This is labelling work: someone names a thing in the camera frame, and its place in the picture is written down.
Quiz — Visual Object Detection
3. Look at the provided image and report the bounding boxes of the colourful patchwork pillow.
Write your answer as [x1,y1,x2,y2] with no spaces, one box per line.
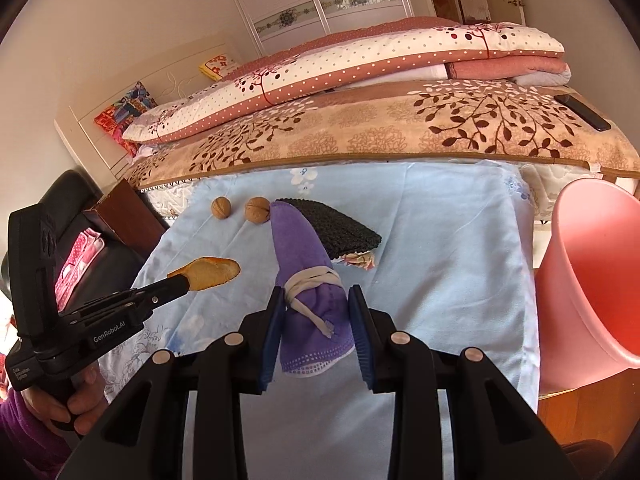
[94,81,160,157]

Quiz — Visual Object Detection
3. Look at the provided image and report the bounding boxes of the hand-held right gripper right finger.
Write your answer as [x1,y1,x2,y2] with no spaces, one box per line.
[349,285,571,480]

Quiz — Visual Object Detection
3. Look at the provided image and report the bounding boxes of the black foam net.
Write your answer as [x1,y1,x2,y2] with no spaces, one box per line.
[274,198,382,256]

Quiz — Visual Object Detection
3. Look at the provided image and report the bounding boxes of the yellow flower print pillow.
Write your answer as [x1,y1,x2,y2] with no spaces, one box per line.
[198,54,240,81]

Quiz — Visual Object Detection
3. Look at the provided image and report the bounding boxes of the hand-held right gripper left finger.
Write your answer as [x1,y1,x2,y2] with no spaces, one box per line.
[67,286,285,480]

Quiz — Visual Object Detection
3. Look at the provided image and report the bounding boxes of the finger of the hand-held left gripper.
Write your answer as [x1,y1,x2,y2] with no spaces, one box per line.
[115,275,193,318]

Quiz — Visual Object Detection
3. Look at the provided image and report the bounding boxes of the brown leaf print blanket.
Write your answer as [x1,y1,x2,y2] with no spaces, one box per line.
[122,78,640,192]

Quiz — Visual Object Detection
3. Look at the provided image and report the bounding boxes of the pink folded blanket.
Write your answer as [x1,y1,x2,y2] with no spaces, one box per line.
[445,57,572,87]

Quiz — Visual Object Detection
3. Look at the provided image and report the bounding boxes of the small crumpled colourful wrapper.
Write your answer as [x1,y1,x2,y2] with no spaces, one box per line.
[342,251,376,272]

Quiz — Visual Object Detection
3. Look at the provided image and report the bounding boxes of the purple cloth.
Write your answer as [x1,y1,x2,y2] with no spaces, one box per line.
[270,200,356,376]

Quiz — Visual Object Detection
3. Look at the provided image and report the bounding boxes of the black leather chair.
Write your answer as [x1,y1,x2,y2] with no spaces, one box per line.
[0,169,147,321]

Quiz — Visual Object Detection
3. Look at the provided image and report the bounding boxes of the pink plastic bin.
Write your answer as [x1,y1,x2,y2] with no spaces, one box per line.
[537,177,640,396]

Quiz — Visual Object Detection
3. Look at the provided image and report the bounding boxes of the pink patterned cloth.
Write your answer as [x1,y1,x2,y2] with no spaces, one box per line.
[55,230,106,306]

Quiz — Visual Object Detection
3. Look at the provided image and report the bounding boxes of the cream bed headboard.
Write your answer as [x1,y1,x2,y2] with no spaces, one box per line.
[54,32,251,181]

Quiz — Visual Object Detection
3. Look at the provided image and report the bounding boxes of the person's left hand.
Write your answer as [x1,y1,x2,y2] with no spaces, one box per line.
[29,364,109,436]

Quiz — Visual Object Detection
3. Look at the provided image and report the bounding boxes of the orange fruit peel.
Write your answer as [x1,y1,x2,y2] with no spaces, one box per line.
[167,256,241,292]

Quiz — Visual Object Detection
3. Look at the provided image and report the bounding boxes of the dotted tree print quilt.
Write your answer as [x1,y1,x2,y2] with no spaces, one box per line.
[122,16,566,143]

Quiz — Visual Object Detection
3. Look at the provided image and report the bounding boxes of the light blue floral cloth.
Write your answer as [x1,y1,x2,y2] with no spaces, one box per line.
[97,160,541,480]

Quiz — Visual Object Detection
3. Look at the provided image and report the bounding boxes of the black phone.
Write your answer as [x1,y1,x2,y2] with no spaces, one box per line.
[554,94,612,132]

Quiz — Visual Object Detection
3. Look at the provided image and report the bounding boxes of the person's left forearm purple sleeve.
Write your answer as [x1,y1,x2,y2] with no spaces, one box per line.
[0,387,81,472]

